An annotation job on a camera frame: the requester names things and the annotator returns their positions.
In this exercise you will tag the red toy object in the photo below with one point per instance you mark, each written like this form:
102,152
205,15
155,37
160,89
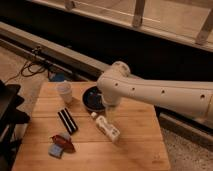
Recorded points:
62,142

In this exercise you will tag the black striped eraser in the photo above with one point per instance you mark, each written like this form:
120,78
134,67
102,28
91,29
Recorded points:
68,121

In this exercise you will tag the black chair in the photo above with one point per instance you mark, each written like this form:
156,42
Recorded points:
10,116

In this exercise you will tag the white ceramic cup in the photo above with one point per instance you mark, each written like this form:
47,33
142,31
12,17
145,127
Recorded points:
65,91

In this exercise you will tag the white plastic bottle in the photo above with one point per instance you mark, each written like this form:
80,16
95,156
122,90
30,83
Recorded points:
108,129

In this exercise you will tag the blue sponge block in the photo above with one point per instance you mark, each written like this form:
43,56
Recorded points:
55,151

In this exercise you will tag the blue object on floor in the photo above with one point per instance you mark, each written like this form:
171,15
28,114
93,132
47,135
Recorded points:
57,78

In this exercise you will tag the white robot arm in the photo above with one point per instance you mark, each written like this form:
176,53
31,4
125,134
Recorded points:
192,98

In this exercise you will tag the wooden board table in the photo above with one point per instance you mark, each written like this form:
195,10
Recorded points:
140,146

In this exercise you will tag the dark blue bowl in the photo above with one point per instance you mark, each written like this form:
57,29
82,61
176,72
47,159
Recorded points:
92,100

